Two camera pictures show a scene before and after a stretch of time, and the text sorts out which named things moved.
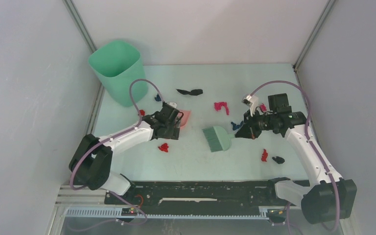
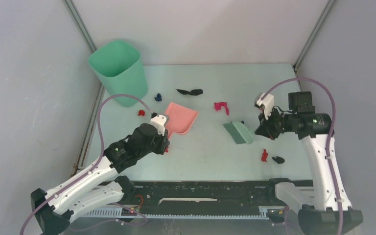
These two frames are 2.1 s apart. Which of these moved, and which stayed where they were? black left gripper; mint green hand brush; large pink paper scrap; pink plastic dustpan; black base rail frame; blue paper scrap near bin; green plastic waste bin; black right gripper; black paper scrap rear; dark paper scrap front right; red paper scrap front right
Moved: black left gripper; mint green hand brush; pink plastic dustpan; black right gripper
Stayed: red paper scrap front right; black paper scrap rear; black base rail frame; blue paper scrap near bin; dark paper scrap front right; large pink paper scrap; green plastic waste bin
